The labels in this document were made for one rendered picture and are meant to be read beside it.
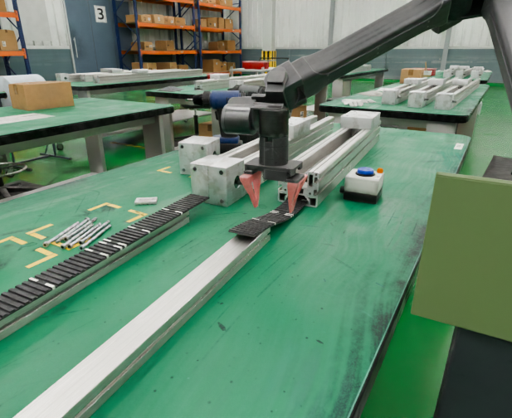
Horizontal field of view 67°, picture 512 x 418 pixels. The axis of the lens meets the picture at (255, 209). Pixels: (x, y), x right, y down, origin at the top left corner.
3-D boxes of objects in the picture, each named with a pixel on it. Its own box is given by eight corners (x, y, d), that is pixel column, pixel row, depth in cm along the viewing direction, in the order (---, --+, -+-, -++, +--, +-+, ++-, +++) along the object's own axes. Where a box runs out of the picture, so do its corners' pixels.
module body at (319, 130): (245, 195, 99) (245, 162, 96) (212, 189, 103) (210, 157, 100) (332, 137, 165) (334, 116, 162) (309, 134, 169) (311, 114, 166)
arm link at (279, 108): (284, 104, 69) (292, 101, 74) (248, 104, 72) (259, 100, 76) (283, 143, 72) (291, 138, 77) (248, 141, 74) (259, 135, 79)
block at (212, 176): (236, 209, 90) (235, 169, 87) (192, 200, 96) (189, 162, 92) (253, 196, 98) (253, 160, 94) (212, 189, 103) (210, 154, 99)
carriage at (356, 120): (370, 138, 136) (372, 118, 133) (338, 134, 141) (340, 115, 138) (378, 129, 149) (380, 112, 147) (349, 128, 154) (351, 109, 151)
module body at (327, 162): (317, 207, 91) (319, 172, 88) (277, 201, 95) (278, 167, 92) (378, 141, 158) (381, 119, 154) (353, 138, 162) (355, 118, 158)
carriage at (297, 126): (293, 147, 123) (294, 125, 121) (261, 143, 128) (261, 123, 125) (309, 138, 136) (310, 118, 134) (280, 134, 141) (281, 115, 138)
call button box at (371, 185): (376, 205, 93) (378, 179, 90) (335, 198, 97) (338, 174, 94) (382, 194, 99) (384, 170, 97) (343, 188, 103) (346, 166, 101)
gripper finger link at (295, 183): (275, 203, 84) (275, 161, 80) (306, 207, 81) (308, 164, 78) (262, 214, 78) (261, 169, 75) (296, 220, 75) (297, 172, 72)
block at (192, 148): (215, 177, 113) (214, 144, 109) (180, 173, 116) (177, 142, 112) (227, 167, 122) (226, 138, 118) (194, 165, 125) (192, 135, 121)
